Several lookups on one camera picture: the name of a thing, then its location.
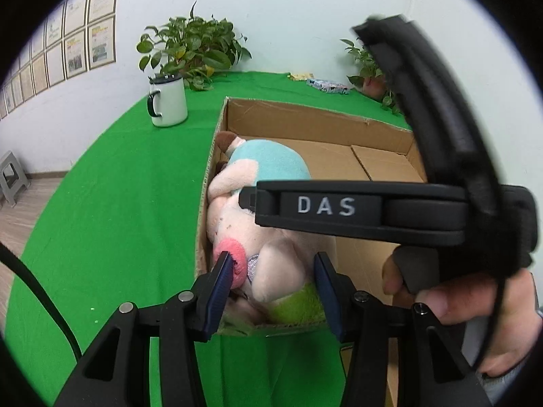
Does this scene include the pink teal plush toy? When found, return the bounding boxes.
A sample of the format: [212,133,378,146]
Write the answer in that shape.
[205,130,336,333]

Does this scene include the person's right hand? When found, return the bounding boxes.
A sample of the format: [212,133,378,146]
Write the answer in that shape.
[382,257,542,377]

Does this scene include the large open cardboard tray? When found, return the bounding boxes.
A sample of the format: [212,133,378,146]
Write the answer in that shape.
[189,96,425,406]

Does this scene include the right potted green plant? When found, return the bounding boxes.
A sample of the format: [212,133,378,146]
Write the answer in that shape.
[340,39,402,116]

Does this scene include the potted green plant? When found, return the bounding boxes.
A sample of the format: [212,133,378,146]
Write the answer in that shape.
[135,11,252,91]
[340,39,402,116]

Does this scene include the green table cloth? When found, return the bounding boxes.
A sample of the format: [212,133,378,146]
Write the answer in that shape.
[22,72,405,406]

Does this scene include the colourful tissue packet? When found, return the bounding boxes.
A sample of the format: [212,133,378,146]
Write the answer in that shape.
[306,78,351,95]

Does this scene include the yellow packet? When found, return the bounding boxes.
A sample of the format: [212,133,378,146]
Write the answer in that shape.
[287,73,314,82]

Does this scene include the grey plastic stool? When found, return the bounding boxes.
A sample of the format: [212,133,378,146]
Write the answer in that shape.
[0,151,30,207]

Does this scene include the white enamel mug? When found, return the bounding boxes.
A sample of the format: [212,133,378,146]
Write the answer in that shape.
[146,75,188,128]

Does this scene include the left potted green plant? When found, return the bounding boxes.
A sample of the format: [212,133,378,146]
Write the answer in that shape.
[135,11,252,91]

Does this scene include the black cable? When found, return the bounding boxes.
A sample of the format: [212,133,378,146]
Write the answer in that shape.
[0,241,84,363]

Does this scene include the framed certificates on wall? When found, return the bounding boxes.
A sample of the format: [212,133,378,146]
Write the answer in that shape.
[1,0,117,119]

